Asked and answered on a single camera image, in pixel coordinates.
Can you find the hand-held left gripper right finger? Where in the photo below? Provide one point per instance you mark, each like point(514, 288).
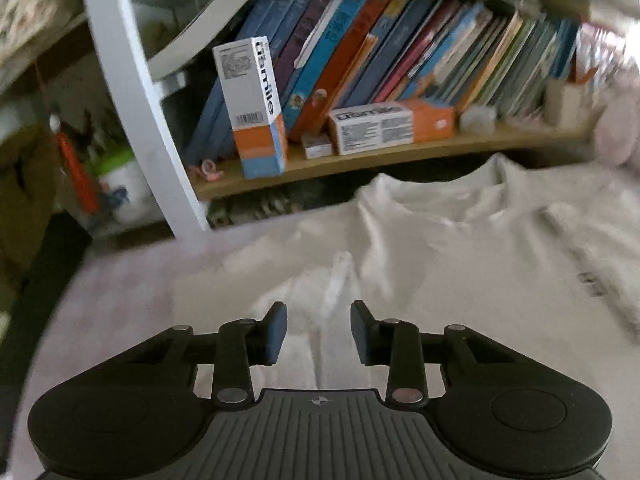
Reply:
point(362, 335)

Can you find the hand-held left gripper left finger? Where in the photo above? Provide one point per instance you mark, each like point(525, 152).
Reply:
point(275, 335)

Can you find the cream printed t-shirt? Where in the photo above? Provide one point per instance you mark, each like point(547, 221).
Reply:
point(425, 260)

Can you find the small white carton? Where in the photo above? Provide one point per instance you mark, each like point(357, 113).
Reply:
point(317, 146)

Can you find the white jar green lid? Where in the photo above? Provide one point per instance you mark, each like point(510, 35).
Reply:
point(127, 190)

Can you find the white orange blue carton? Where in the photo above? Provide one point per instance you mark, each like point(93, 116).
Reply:
point(255, 110)

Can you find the white charger block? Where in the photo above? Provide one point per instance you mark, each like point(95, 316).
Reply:
point(477, 119)

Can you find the red tassel charm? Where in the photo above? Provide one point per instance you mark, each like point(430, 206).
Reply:
point(75, 170)

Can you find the white wooden bookshelf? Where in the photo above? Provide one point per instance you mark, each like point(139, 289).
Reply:
point(130, 110)

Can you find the row of colourful books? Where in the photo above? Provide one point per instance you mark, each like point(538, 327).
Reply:
point(400, 45)

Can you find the beige pen holder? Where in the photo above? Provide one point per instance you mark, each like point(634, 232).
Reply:
point(565, 102)

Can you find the pink white plush rabbit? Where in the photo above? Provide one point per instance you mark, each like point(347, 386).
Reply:
point(622, 120)

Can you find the pink paper doll decoration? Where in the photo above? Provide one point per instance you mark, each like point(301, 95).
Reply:
point(30, 15)

